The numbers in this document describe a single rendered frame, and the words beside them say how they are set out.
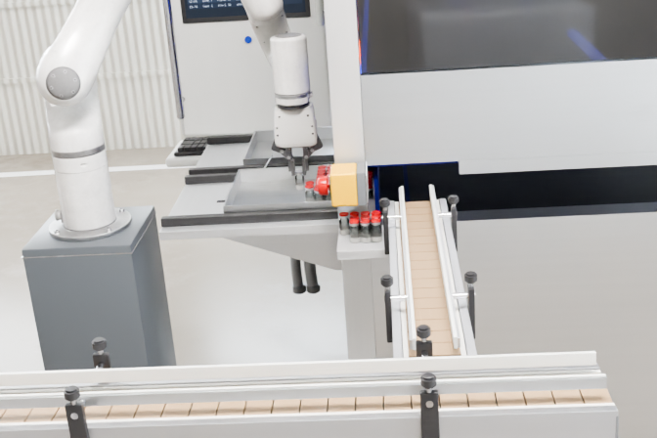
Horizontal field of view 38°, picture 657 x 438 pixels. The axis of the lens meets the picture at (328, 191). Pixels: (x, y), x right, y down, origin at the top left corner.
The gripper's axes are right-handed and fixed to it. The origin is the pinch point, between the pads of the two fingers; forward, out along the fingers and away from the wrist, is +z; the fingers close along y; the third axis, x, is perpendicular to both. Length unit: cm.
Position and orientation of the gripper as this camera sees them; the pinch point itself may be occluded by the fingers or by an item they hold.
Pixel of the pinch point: (298, 165)
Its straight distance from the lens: 228.6
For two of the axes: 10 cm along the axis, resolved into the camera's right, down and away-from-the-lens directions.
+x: -0.5, 3.4, -9.4
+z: 0.7, 9.4, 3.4
